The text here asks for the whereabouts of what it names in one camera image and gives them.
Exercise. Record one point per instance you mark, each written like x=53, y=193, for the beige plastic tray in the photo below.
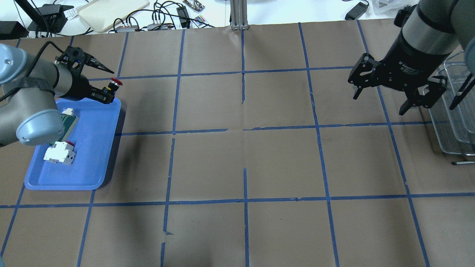
x=100, y=14

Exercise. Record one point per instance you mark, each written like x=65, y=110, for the aluminium frame post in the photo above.
x=239, y=15

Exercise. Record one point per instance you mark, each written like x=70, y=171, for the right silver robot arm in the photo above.
x=429, y=32

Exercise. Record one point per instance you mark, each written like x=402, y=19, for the green relay module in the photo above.
x=69, y=120

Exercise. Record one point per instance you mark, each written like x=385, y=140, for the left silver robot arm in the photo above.
x=30, y=85

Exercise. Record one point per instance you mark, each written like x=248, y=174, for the white circuit breaker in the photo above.
x=60, y=152

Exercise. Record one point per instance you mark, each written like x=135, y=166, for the red emergency stop button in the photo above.
x=112, y=87

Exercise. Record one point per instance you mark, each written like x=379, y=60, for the blue plastic tray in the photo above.
x=93, y=138

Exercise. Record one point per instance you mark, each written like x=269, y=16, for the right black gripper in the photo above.
x=400, y=61

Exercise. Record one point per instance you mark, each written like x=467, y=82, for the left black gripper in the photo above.
x=79, y=89

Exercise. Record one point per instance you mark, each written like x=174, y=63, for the wire mesh shelf rack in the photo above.
x=454, y=128

